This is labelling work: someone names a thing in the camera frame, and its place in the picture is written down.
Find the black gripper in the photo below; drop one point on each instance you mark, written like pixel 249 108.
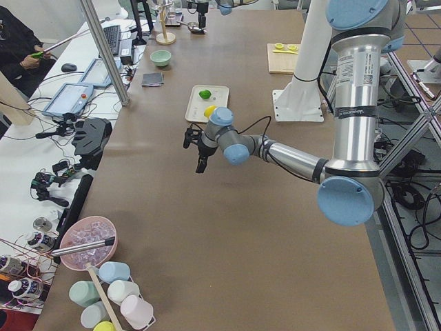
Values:
pixel 202 16
pixel 205 150

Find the yellow lemon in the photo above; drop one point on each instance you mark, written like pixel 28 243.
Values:
pixel 209 110

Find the green lime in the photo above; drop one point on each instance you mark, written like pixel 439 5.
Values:
pixel 205 94

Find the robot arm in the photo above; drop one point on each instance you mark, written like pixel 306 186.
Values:
pixel 349 183
pixel 225 7

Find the cream rabbit tray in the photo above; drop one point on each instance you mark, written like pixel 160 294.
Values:
pixel 197 105

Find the metal scoop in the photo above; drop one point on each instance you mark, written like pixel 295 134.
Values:
pixel 193 27

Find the wooden cup tree stand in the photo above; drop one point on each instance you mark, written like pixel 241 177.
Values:
pixel 163 37

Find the mint green bowl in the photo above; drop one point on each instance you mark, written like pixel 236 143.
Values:
pixel 161 58

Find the grey folded cloth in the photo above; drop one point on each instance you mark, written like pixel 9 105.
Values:
pixel 152 79

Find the wooden cutting board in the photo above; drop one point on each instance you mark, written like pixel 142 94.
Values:
pixel 281 63

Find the black keyboard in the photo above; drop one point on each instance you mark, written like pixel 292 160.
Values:
pixel 112 35

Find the lemon half slice right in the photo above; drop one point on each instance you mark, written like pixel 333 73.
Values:
pixel 293 47

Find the teach pendant far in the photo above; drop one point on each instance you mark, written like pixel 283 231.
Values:
pixel 96 74

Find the teach pendant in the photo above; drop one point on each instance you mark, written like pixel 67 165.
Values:
pixel 96 74
pixel 71 98

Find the pink bowl with ice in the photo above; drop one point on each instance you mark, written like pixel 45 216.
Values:
pixel 89 230

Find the black computer mouse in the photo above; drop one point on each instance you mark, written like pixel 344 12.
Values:
pixel 68 67

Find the blue plastic cup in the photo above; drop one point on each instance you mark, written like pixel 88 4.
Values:
pixel 112 271

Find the teach pendant near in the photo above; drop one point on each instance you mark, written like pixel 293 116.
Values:
pixel 71 98

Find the black case on table edge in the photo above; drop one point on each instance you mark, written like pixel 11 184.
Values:
pixel 71 214

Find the white plastic cup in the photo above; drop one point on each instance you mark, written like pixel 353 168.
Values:
pixel 119 290

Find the pink plastic cup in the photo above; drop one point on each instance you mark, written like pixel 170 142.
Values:
pixel 137 312

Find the green plastic cup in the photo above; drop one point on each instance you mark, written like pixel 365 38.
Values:
pixel 84 293

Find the person in black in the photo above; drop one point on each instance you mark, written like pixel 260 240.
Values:
pixel 18 44

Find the grey plastic cup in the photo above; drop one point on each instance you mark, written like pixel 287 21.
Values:
pixel 94 314

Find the yellow plastic cup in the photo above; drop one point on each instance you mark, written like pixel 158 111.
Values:
pixel 105 326

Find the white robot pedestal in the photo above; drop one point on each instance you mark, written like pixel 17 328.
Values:
pixel 300 99

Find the aluminium frame post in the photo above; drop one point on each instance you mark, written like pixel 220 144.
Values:
pixel 104 50

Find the metal tool black handle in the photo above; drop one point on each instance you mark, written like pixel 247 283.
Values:
pixel 83 247

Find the wooden cup rack handle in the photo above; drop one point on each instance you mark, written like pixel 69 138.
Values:
pixel 93 275

